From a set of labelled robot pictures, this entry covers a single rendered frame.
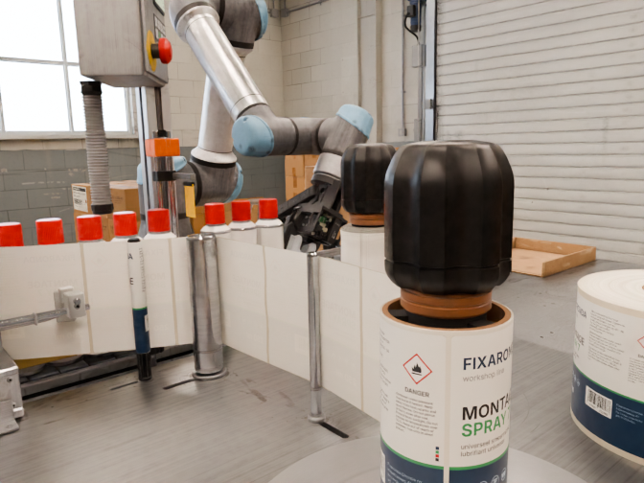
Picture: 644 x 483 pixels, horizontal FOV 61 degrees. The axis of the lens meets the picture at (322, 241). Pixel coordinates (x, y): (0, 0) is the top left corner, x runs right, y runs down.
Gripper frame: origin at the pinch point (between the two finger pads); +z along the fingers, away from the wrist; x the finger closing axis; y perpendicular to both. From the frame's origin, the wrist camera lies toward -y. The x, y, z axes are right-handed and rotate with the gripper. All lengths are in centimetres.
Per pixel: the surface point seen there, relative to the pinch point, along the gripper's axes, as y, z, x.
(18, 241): 2.2, 11.1, -44.9
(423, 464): 62, 13, -32
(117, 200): -336, -32, 83
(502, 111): -213, -250, 330
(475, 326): 64, 4, -34
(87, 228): 2.3, 6.1, -37.6
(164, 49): 1.8, -22.8, -38.6
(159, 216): 2.4, 0.2, -28.7
